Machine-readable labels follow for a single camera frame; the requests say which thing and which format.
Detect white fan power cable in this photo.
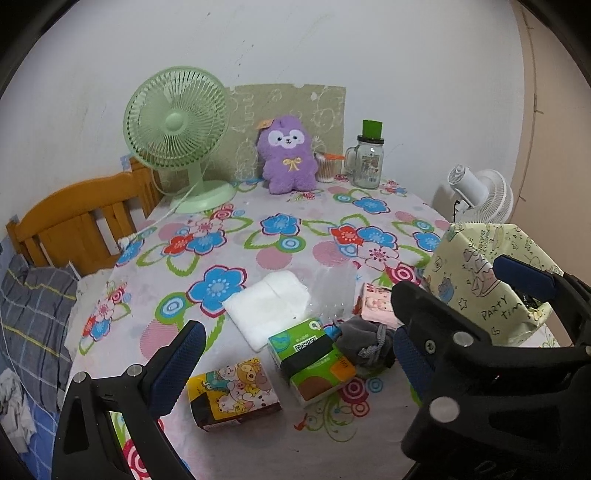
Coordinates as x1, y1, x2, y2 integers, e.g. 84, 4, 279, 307
119, 185, 195, 252

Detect orange lid cotton swab jar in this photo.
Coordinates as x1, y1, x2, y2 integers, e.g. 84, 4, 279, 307
315, 150, 346, 183

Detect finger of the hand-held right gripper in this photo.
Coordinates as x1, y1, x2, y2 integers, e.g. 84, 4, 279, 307
390, 281, 591, 459
493, 255, 591, 352

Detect purple plush toy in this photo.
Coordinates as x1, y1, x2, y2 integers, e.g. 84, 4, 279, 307
256, 116, 319, 195

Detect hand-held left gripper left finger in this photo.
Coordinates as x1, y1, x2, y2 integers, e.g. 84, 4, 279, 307
51, 320, 207, 480

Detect glass jar mug green lid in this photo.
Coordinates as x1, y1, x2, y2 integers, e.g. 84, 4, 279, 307
344, 119, 386, 189

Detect white fan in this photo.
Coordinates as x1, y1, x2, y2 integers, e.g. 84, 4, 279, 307
445, 164, 514, 227

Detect grey plaid blanket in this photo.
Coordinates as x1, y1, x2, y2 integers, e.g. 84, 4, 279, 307
0, 254, 79, 411

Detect clear plastic bag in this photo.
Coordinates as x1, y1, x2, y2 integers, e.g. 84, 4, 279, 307
309, 265, 365, 320

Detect white crumpled cloth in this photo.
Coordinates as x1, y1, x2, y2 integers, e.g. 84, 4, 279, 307
0, 369, 38, 455

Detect green patterned sheet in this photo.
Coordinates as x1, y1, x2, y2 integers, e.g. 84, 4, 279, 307
226, 83, 347, 183

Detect green desk fan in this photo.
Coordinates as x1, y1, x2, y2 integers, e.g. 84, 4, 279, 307
122, 66, 237, 214

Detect cartoon print storage box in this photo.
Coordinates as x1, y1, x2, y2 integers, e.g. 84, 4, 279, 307
422, 222, 555, 347

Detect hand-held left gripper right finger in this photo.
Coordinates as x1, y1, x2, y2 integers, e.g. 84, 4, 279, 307
394, 324, 438, 410

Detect floral tablecloth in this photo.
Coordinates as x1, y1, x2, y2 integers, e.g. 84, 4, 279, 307
65, 178, 559, 480

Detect white cloth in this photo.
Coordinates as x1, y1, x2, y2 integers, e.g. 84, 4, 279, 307
0, 369, 38, 455
223, 270, 311, 352

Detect yellow cartoon tissue pack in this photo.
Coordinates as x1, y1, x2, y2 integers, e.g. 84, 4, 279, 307
187, 359, 283, 433

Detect grey drawstring pouch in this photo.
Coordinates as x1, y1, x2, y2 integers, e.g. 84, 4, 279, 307
335, 316, 396, 370

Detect beige door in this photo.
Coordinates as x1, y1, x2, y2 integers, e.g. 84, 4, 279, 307
513, 0, 591, 278

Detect green tissue pack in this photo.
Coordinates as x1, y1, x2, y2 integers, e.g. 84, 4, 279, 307
268, 318, 357, 408

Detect blue bed sheet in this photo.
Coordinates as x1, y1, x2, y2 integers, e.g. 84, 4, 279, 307
0, 397, 62, 480

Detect pink tissue pack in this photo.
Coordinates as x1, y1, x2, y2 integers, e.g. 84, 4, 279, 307
355, 281, 400, 330

